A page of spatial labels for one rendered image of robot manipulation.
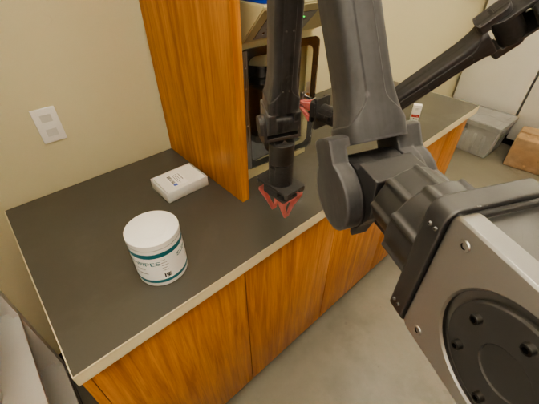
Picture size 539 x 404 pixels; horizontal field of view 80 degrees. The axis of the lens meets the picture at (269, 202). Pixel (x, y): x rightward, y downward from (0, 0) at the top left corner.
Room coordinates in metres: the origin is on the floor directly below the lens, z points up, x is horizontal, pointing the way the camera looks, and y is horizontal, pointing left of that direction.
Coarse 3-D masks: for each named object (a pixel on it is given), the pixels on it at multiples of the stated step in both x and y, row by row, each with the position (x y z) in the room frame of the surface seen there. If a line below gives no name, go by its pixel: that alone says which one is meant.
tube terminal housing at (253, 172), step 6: (306, 30) 1.15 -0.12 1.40; (312, 30) 1.17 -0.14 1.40; (306, 36) 1.15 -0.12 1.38; (252, 42) 1.00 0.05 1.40; (258, 42) 1.02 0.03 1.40; (264, 42) 1.03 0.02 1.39; (246, 48) 0.99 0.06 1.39; (300, 150) 1.16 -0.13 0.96; (252, 168) 0.99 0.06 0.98; (258, 168) 1.01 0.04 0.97; (264, 168) 1.03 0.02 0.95; (252, 174) 0.99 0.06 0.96; (258, 174) 1.01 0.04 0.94
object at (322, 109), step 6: (324, 96) 0.98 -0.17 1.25; (318, 102) 0.96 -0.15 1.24; (324, 102) 0.98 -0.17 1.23; (318, 108) 0.96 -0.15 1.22; (324, 108) 0.96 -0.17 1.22; (330, 108) 0.95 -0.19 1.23; (318, 114) 0.95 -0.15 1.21; (324, 114) 0.94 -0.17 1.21; (330, 114) 0.93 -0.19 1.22; (318, 120) 0.96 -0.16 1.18; (324, 120) 0.94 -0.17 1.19; (318, 126) 0.97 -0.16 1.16; (330, 126) 0.93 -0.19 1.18
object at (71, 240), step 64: (320, 128) 1.38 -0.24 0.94; (448, 128) 1.42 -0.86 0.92; (64, 192) 0.89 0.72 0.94; (128, 192) 0.89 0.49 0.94; (192, 192) 0.89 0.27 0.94; (256, 192) 0.89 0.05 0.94; (64, 256) 0.60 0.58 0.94; (128, 256) 0.60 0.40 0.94; (192, 256) 0.60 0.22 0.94; (256, 256) 0.61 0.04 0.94; (64, 320) 0.41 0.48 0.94; (128, 320) 0.41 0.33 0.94
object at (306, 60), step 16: (256, 48) 0.99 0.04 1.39; (304, 48) 1.10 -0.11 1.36; (256, 64) 0.99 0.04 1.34; (304, 64) 1.10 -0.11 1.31; (256, 80) 0.99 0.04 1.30; (304, 80) 1.11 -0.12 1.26; (256, 96) 0.99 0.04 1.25; (256, 112) 0.98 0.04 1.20; (256, 128) 0.98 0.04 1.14; (304, 128) 1.12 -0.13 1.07; (256, 144) 0.98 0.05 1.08; (304, 144) 1.12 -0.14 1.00; (256, 160) 0.98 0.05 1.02
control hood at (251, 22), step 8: (240, 0) 0.96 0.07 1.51; (312, 0) 0.99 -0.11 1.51; (240, 8) 0.94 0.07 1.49; (248, 8) 0.92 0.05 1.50; (256, 8) 0.90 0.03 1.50; (264, 8) 0.88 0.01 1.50; (304, 8) 0.99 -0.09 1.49; (312, 8) 1.02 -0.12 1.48; (248, 16) 0.92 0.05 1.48; (256, 16) 0.90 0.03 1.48; (264, 16) 0.90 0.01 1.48; (248, 24) 0.92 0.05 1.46; (256, 24) 0.91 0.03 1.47; (312, 24) 1.10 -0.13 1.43; (320, 24) 1.14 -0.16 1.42; (248, 32) 0.92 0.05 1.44; (256, 32) 0.94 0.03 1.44; (248, 40) 0.95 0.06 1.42; (256, 40) 0.97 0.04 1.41
